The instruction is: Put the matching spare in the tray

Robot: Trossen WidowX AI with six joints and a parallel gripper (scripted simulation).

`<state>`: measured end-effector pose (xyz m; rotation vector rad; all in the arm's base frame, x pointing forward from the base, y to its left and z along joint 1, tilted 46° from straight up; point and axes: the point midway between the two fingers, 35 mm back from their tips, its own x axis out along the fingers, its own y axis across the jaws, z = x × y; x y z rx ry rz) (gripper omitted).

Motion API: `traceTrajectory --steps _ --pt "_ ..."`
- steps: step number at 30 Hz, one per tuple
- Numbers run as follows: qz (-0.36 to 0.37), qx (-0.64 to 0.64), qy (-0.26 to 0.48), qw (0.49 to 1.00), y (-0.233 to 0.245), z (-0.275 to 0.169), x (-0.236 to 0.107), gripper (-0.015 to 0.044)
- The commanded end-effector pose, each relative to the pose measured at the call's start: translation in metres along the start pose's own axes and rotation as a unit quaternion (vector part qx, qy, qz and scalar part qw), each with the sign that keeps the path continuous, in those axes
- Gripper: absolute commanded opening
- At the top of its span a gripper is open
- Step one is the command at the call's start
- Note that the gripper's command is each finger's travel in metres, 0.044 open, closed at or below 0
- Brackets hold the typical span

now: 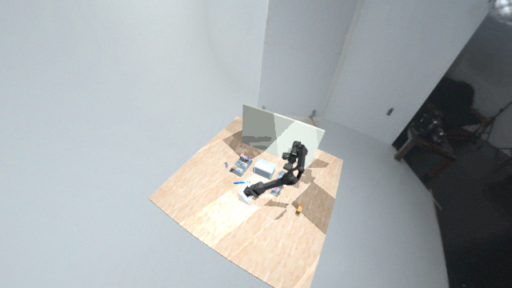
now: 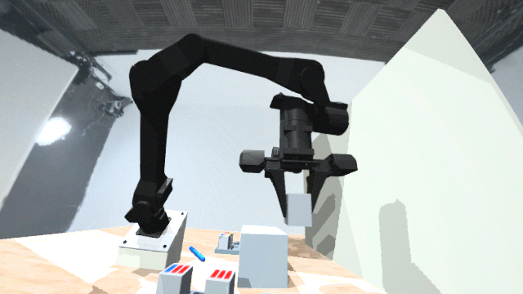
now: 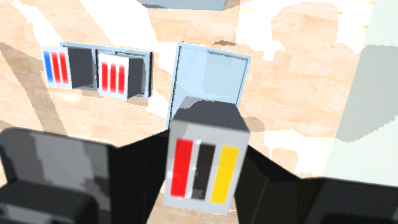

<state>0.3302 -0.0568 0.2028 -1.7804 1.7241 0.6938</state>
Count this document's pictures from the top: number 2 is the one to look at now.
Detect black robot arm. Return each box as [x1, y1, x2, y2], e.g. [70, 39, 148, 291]
[124, 33, 349, 238]

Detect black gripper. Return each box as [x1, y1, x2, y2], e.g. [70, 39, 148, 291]
[239, 120, 358, 217]

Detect blue rod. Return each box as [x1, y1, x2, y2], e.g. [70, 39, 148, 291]
[189, 246, 206, 262]

